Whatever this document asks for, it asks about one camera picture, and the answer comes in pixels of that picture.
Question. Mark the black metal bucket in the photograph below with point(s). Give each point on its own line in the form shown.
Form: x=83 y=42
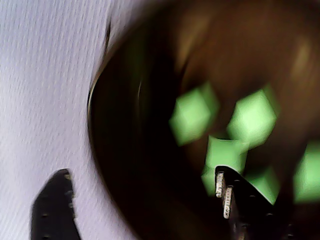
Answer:
x=140 y=150

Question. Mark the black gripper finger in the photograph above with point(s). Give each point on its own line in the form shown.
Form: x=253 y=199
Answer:
x=52 y=212
x=250 y=217

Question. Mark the green cube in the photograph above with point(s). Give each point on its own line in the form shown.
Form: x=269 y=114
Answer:
x=252 y=115
x=307 y=172
x=225 y=152
x=262 y=185
x=192 y=112

